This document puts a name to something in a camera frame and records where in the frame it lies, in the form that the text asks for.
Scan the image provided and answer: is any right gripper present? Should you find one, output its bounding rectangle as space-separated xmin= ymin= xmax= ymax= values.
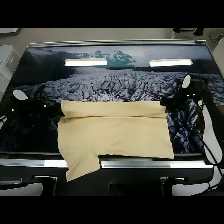
xmin=159 ymin=92 xmax=183 ymax=110

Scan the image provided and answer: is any cream T-shirt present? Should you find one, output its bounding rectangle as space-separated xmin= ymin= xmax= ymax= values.
xmin=56 ymin=99 xmax=175 ymax=183

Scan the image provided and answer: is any silver frame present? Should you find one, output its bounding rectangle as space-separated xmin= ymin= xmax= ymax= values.
xmin=0 ymin=39 xmax=218 ymax=197

